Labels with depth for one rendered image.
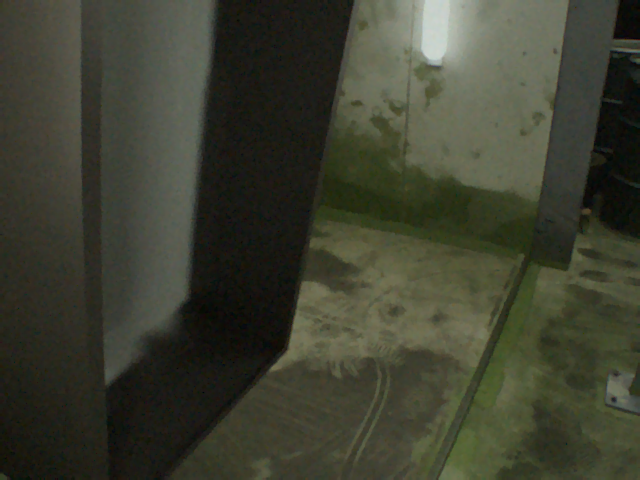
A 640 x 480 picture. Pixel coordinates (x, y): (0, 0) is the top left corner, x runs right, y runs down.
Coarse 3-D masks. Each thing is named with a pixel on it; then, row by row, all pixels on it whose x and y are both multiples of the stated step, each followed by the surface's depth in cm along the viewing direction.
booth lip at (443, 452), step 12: (516, 276) 249; (516, 288) 240; (504, 312) 223; (504, 324) 221; (492, 336) 209; (492, 348) 203; (480, 360) 197; (480, 372) 191; (468, 396) 180; (468, 408) 178; (456, 420) 171; (456, 432) 167; (444, 444) 162; (444, 456) 158; (432, 468) 154
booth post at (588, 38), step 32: (576, 0) 215; (608, 0) 210; (576, 32) 220; (608, 32) 214; (576, 64) 224; (576, 96) 229; (576, 128) 234; (576, 160) 239; (544, 192) 251; (576, 192) 244; (544, 224) 257; (576, 224) 250; (544, 256) 263
